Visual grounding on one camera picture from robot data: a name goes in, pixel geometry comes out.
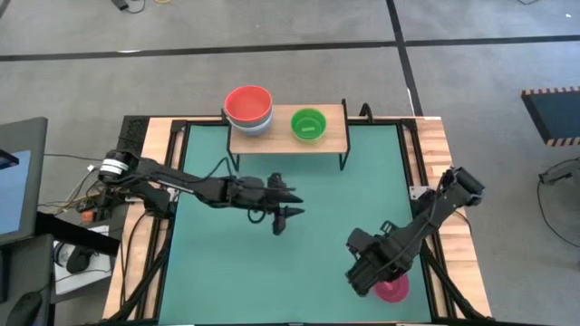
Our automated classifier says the large orange-red bowl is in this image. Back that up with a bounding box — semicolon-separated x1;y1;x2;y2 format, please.
224;84;274;122

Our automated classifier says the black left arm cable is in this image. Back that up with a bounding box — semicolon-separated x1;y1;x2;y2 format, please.
179;156;239;191

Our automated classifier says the black floor cable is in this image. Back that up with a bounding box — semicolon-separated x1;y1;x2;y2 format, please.
536;179;580;249

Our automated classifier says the black table frame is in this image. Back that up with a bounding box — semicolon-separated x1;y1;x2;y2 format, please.
103;115;495;326

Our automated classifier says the wooden shelf with black legs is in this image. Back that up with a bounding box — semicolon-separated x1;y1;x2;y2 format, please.
221;98;353;172

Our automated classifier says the small green bowl with label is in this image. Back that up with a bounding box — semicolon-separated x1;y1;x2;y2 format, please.
290;108;328;144

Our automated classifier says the dark platform with striped edge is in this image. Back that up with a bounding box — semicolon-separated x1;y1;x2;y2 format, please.
520;85;580;148

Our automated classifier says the light blue bowl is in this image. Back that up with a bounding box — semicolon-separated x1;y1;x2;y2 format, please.
229;115;274;139

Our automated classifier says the grey monitor with blue screen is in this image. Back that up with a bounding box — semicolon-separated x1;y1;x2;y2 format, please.
0;117;49;246

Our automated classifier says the black textured pad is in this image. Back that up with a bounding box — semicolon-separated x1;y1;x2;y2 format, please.
118;115;151;153

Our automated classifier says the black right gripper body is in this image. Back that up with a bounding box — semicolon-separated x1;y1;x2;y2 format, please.
345;221;410;275

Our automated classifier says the small pink bowl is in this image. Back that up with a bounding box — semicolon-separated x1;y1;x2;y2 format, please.
373;273;411;304

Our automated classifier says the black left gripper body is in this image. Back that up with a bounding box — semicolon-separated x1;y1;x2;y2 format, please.
224;175;276;213

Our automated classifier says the white paper sheet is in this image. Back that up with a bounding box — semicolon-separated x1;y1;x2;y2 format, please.
53;225;114;296

